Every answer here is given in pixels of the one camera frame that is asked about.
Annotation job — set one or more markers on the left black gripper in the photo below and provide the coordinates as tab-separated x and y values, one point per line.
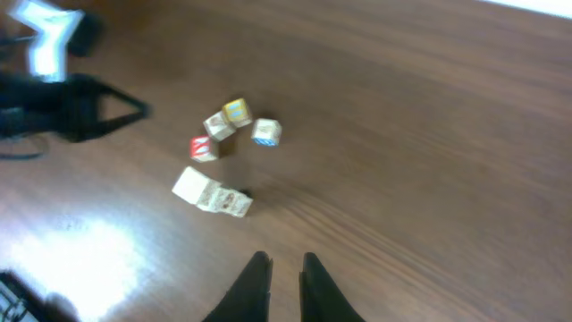
68	108

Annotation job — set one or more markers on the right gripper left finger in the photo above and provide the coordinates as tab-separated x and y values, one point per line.
248	298

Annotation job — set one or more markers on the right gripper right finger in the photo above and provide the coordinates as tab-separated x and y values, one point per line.
321	300

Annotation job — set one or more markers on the yellow W wooden block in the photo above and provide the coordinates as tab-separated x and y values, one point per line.
191	185

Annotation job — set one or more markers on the leaf picture wooden block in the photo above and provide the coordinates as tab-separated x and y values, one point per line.
237	204

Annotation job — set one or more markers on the green edged wooden block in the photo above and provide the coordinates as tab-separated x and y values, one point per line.
208	197

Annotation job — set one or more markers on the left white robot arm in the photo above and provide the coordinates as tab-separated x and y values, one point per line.
60	33

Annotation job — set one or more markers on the red letter wooden block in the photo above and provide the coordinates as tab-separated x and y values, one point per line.
203	149

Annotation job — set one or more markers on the carrot picture wooden block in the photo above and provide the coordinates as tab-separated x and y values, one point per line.
218	127

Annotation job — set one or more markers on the yellow top wooden block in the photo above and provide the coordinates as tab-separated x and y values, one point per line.
237	113

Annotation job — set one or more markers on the blue edged wooden block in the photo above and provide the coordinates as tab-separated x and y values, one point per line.
266	132

